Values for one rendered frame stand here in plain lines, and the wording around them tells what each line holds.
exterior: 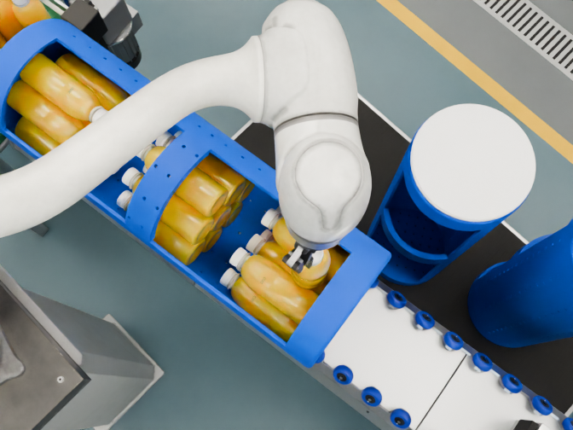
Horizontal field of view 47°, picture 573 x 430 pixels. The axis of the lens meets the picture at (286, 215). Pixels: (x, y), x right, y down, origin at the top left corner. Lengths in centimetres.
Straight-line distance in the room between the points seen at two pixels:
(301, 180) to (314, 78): 14
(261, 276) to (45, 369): 48
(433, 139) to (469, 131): 8
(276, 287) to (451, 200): 45
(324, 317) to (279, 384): 123
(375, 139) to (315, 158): 179
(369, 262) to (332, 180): 58
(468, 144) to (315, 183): 90
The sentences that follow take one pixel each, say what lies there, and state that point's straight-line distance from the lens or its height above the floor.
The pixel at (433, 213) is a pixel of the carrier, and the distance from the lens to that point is 151.
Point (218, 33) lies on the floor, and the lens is 283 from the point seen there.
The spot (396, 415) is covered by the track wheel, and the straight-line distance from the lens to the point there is 147.
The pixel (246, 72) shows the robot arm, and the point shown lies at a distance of 77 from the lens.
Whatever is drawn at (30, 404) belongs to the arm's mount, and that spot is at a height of 106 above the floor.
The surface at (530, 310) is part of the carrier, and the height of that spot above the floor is 68.
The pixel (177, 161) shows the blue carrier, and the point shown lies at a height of 123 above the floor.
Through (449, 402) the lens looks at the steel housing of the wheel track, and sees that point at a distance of 154.
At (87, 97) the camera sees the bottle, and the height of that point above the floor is 119.
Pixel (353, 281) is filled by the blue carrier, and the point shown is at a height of 123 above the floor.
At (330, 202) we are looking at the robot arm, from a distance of 68.
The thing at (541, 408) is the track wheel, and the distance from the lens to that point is 154.
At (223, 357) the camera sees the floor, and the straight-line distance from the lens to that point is 244.
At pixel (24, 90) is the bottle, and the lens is 153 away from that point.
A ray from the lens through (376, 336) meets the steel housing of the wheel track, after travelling 152.
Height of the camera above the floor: 243
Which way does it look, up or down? 75 degrees down
